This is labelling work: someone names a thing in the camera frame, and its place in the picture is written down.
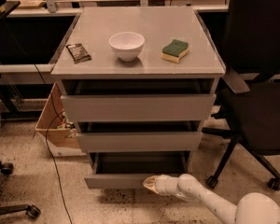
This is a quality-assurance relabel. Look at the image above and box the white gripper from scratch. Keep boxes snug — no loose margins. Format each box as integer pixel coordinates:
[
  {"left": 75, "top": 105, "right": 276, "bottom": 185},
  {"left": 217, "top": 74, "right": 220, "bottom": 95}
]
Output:
[{"left": 143, "top": 175, "right": 179, "bottom": 196}]

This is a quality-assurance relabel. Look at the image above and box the grey bottom drawer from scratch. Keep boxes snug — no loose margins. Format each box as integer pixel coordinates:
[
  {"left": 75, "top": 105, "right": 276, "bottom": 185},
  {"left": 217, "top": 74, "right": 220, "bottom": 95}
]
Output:
[{"left": 85, "top": 151, "right": 190, "bottom": 189}]

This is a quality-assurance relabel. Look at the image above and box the grey drawer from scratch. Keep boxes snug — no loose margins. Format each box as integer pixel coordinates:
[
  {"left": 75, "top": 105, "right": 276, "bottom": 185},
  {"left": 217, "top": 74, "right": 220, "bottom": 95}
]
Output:
[
  {"left": 77, "top": 121, "right": 202, "bottom": 152},
  {"left": 85, "top": 151, "right": 190, "bottom": 189},
  {"left": 58, "top": 79, "right": 216, "bottom": 122}
]

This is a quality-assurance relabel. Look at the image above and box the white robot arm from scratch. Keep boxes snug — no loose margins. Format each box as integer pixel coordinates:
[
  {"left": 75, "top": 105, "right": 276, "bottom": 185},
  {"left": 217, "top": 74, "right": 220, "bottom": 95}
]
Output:
[{"left": 143, "top": 174, "right": 280, "bottom": 224}]

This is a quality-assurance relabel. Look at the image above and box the grey middle drawer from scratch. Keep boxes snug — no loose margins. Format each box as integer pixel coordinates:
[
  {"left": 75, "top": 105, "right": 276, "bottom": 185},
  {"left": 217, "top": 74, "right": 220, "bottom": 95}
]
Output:
[{"left": 77, "top": 121, "right": 202, "bottom": 152}]

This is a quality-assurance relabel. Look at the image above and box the grey top drawer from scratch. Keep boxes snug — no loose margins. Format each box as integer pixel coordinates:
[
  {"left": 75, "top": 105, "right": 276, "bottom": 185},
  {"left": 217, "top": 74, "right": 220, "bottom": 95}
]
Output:
[{"left": 58, "top": 79, "right": 216, "bottom": 122}]

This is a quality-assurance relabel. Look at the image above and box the grey drawer cabinet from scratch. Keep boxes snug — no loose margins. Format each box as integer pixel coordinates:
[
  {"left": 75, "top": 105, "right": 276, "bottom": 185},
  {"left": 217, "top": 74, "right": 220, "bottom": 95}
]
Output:
[{"left": 50, "top": 6, "right": 227, "bottom": 170}]

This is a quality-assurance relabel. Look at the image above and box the wooden box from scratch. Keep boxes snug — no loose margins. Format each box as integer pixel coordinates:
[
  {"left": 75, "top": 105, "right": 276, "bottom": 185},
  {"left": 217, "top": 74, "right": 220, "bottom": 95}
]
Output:
[{"left": 35, "top": 84, "right": 84, "bottom": 157}]

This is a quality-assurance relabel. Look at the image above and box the green yellow sponge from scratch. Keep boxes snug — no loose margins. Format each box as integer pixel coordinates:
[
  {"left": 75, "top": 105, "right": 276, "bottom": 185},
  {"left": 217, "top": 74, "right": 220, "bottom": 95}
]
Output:
[{"left": 161, "top": 39, "right": 189, "bottom": 63}]

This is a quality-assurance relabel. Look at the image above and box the white bowl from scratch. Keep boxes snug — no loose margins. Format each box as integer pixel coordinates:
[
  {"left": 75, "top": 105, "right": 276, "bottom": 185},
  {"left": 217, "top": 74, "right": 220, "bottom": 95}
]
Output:
[{"left": 109, "top": 32, "right": 145, "bottom": 61}]

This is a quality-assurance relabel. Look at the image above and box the dark snack packet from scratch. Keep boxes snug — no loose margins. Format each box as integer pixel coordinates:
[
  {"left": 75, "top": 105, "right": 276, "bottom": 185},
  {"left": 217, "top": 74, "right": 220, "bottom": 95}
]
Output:
[{"left": 66, "top": 43, "right": 91, "bottom": 63}]

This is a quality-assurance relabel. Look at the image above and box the black office chair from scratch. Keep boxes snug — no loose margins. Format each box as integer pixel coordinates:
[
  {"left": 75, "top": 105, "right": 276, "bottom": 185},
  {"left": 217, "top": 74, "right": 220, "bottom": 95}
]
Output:
[{"left": 203, "top": 0, "right": 280, "bottom": 190}]

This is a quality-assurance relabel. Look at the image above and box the black floor cable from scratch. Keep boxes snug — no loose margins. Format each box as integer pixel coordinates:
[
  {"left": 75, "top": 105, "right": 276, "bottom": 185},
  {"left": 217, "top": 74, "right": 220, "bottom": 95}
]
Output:
[{"left": 0, "top": 0, "right": 73, "bottom": 224}]

